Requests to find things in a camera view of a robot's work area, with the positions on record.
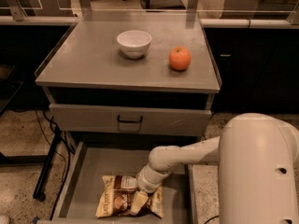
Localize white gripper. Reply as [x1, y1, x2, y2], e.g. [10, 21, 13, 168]
[130, 164, 168, 216]

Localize brown chip bag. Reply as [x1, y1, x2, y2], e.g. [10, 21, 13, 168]
[95, 175, 164, 218]

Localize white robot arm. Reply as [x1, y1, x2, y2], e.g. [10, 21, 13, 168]
[137, 113, 299, 224]

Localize open middle grey drawer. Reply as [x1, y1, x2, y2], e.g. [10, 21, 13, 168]
[37, 142, 197, 224]

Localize closed top grey drawer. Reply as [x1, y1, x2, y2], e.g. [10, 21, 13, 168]
[50, 104, 211, 137]

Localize grey metal drawer cabinet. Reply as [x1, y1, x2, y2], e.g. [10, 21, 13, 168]
[36, 11, 221, 215]

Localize orange fruit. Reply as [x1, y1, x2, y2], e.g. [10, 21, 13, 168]
[169, 47, 191, 71]

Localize white ceramic bowl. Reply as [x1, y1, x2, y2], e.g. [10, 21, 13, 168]
[117, 30, 151, 59]

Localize black floor cable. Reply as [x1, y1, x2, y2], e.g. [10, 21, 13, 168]
[204, 214, 221, 224]

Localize black table leg frame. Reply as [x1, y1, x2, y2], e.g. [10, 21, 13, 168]
[0, 127, 61, 202]

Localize black cables at left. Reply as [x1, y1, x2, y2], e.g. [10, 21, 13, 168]
[34, 109, 76, 221]

